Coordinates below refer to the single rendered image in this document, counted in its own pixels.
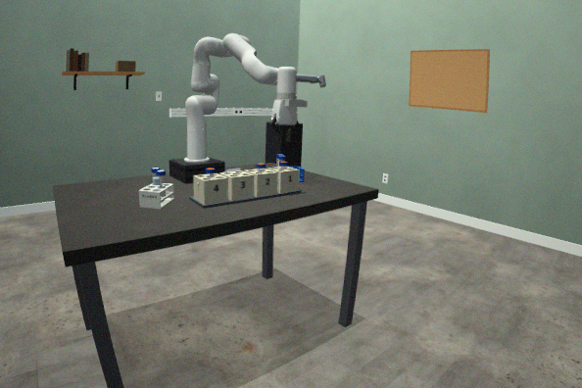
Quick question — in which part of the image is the white tube rack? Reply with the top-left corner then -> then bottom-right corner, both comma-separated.
139,183 -> 174,209

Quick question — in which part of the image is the cream block with round holes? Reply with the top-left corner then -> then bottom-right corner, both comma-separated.
267,167 -> 300,193
193,173 -> 228,205
219,170 -> 254,201
244,169 -> 278,197

